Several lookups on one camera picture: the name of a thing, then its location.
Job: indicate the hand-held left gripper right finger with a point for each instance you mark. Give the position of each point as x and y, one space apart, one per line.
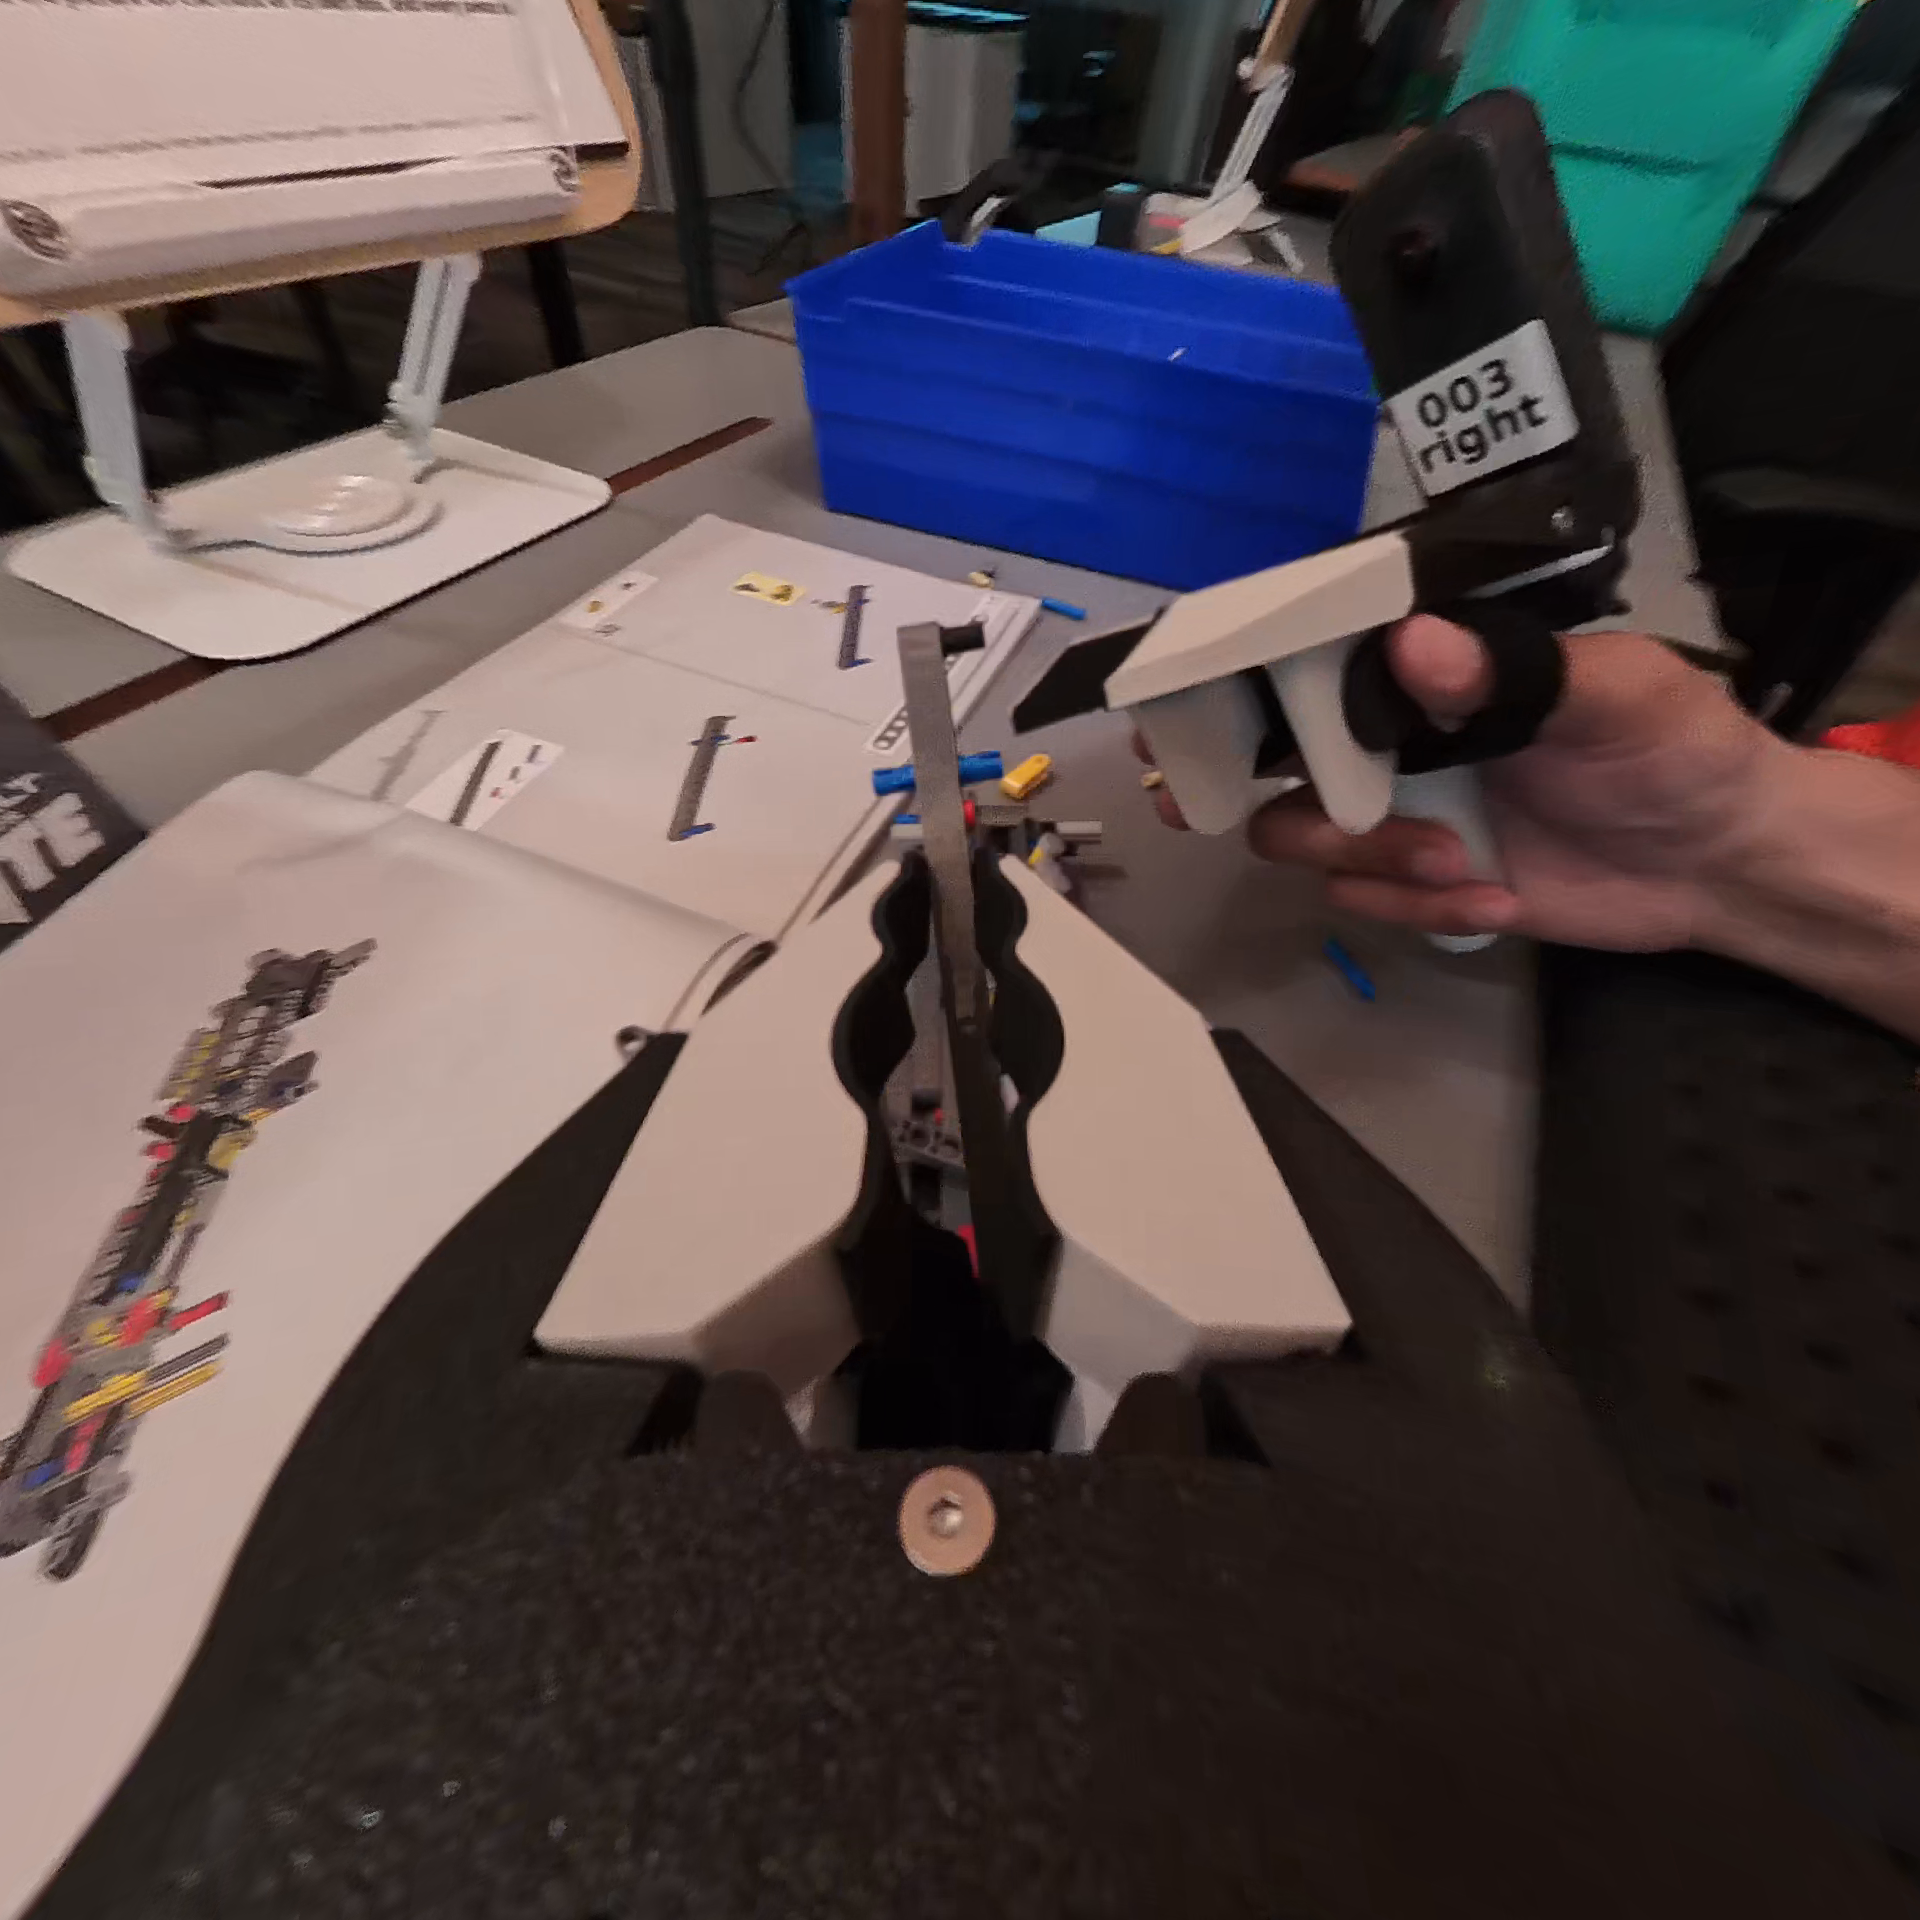
1171 1200

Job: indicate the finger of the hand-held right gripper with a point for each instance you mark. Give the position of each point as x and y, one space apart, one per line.
1261 622
1214 750

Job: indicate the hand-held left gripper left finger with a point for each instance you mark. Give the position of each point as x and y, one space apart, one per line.
722 1200

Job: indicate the grey lego car chassis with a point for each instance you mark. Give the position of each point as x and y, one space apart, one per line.
931 1126

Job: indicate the person's right forearm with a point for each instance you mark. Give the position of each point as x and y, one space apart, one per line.
1845 870

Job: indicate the yellow lego connector block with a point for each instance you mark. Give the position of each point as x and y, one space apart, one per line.
1028 774

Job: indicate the open lego instruction booklet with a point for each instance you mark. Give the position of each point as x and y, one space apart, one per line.
452 931

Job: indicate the yellow car lego box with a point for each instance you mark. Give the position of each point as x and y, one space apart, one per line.
60 826

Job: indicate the person's right hand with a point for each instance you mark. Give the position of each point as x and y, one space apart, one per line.
1635 797

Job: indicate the teal felt bag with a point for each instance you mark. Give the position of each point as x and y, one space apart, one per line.
1651 136

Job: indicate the curved wooden desk lamp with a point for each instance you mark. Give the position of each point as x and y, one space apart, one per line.
1254 136

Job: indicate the blue storage bin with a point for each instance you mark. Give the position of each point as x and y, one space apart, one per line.
1080 422

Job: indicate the small black box device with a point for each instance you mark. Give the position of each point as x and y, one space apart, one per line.
1120 216

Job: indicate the black mesh office chair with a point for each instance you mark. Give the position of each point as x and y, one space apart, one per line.
1799 450

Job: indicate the black curved headset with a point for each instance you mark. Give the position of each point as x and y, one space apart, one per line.
991 195

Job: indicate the black tripod pole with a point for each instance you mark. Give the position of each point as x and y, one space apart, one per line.
683 149

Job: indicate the white book stand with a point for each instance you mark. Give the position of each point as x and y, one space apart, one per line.
300 541

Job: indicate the brick picture instruction sheet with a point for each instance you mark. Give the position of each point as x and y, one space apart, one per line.
300 75

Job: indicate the wooden post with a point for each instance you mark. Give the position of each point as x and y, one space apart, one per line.
879 119

